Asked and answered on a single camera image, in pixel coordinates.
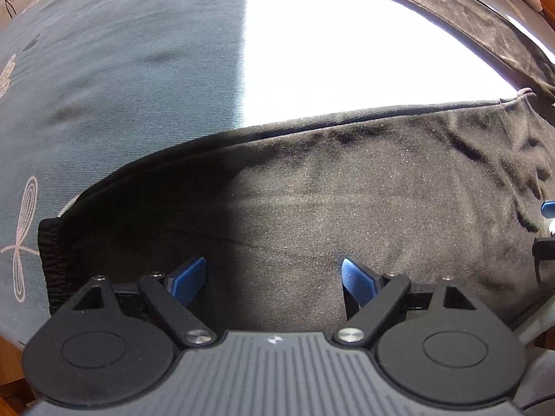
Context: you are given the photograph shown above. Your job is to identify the black track pants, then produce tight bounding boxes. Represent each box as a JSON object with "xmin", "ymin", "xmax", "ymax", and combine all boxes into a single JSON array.
[{"xmin": 39, "ymin": 0, "xmax": 554, "ymax": 329}]

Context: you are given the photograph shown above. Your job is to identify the blue floral bed sheet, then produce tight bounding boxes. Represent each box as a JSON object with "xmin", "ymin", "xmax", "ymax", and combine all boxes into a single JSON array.
[{"xmin": 1, "ymin": 0, "xmax": 522, "ymax": 345}]

